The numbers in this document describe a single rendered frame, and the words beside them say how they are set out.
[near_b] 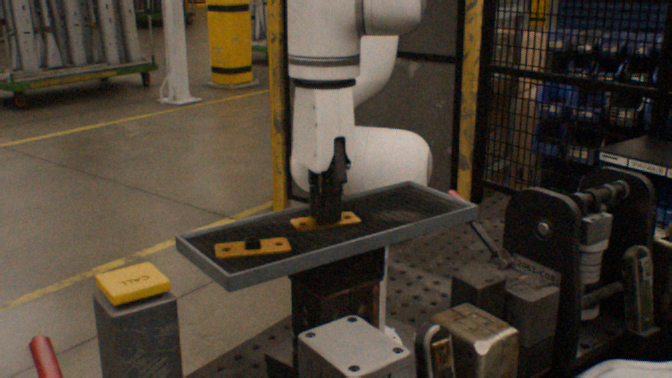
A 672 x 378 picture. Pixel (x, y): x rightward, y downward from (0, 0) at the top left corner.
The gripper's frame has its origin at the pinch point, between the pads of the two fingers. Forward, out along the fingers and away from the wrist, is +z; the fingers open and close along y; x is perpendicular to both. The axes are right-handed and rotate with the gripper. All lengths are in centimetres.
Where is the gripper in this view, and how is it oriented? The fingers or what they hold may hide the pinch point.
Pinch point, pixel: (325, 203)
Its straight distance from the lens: 84.8
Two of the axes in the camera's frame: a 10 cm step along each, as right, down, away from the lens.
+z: 0.0, 9.5, 3.2
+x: 9.3, -1.1, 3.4
